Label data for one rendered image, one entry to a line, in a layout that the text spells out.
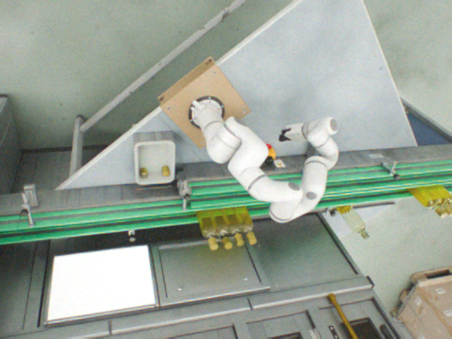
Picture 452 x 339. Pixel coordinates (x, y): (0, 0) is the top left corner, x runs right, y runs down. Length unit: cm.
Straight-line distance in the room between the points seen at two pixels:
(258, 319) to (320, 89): 105
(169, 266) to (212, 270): 19
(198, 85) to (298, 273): 95
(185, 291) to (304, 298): 50
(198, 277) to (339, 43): 118
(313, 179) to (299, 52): 63
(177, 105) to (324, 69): 70
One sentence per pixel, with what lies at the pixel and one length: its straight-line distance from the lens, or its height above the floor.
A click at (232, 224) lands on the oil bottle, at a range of 169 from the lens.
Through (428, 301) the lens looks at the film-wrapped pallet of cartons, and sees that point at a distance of 523.
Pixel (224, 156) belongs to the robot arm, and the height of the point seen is 115.
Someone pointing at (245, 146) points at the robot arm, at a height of 121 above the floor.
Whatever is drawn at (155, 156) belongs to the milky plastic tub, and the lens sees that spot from 174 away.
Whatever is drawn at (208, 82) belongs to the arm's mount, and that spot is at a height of 84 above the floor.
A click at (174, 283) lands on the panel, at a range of 165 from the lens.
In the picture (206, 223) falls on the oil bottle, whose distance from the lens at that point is 168.
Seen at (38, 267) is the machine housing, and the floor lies 102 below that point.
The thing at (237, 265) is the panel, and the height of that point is 117.
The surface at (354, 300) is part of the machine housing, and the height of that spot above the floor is 143.
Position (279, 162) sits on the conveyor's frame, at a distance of 190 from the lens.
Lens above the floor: 221
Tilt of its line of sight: 51 degrees down
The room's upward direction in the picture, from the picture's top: 157 degrees clockwise
